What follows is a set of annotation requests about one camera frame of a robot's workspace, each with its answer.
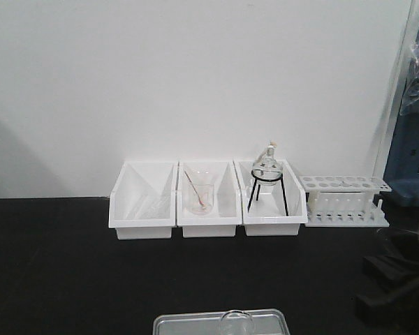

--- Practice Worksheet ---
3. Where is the small glass beaker in bin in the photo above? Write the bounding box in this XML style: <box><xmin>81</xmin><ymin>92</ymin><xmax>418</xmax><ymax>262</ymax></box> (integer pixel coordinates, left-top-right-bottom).
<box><xmin>184</xmin><ymin>170</ymin><xmax>215</xmax><ymax>216</ymax></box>

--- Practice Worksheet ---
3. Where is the glass stirring rod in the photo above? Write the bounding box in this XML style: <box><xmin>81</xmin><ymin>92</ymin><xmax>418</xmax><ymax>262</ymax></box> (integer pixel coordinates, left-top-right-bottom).
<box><xmin>184</xmin><ymin>170</ymin><xmax>206</xmax><ymax>209</ymax></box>

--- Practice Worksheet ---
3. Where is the white right storage bin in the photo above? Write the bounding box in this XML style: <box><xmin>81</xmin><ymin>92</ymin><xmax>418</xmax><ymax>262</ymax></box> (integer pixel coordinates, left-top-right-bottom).
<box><xmin>234</xmin><ymin>158</ymin><xmax>308</xmax><ymax>237</ymax></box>

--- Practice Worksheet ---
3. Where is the black wire tripod stand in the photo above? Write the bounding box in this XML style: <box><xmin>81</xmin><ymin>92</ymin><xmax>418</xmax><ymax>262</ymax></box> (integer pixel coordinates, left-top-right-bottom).
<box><xmin>247</xmin><ymin>169</ymin><xmax>289</xmax><ymax>216</ymax></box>

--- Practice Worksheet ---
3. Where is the white test tube rack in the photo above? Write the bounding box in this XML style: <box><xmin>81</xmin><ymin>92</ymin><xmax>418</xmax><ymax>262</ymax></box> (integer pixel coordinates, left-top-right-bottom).
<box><xmin>299</xmin><ymin>175</ymin><xmax>392</xmax><ymax>228</ymax></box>

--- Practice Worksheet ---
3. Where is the white middle storage bin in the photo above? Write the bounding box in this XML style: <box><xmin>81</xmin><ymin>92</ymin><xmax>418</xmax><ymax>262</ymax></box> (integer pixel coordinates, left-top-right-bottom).
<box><xmin>176</xmin><ymin>161</ymin><xmax>242</xmax><ymax>238</ymax></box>

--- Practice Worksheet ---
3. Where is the blue grey lab equipment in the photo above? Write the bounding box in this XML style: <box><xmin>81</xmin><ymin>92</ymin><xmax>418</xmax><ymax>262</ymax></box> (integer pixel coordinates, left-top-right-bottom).
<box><xmin>384</xmin><ymin>28</ymin><xmax>419</xmax><ymax>207</ymax></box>

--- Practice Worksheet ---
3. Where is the silver metal tray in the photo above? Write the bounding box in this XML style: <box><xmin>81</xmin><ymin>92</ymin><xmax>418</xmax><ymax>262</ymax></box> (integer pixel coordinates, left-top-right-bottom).
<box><xmin>152</xmin><ymin>308</ymin><xmax>290</xmax><ymax>335</ymax></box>

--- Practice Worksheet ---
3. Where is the black gripper finger holding beaker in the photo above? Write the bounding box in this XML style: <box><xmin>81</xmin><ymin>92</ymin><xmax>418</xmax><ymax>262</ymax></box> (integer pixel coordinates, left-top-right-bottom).
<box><xmin>355</xmin><ymin>231</ymin><xmax>419</xmax><ymax>325</ymax></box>

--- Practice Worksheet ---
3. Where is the white empty storage bin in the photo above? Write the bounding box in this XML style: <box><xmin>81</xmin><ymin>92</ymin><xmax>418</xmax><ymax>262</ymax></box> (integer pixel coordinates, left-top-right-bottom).
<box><xmin>108</xmin><ymin>161</ymin><xmax>179</xmax><ymax>240</ymax></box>

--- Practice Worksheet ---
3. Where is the clear glass beaker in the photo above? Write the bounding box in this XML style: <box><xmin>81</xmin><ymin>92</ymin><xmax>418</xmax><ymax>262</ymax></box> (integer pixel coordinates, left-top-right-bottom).
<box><xmin>219</xmin><ymin>310</ymin><xmax>254</xmax><ymax>335</ymax></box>

